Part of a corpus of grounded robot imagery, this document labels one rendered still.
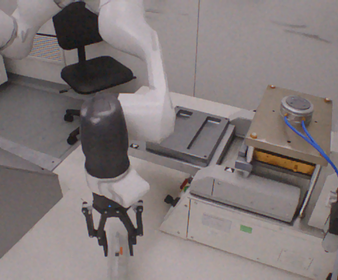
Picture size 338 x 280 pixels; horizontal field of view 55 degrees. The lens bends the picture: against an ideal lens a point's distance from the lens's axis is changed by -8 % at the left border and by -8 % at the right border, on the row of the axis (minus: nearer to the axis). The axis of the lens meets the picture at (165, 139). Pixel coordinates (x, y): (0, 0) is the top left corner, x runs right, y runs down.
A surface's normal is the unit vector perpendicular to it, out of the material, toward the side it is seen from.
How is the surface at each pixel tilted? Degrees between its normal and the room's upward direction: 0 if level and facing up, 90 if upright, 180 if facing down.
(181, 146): 0
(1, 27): 92
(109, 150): 88
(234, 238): 90
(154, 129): 80
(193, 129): 0
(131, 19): 41
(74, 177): 0
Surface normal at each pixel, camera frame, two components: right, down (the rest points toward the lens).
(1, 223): 0.89, 0.28
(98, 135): 0.06, 0.49
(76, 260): 0.01, -0.81
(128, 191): 0.19, -0.62
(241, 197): -0.41, 0.54
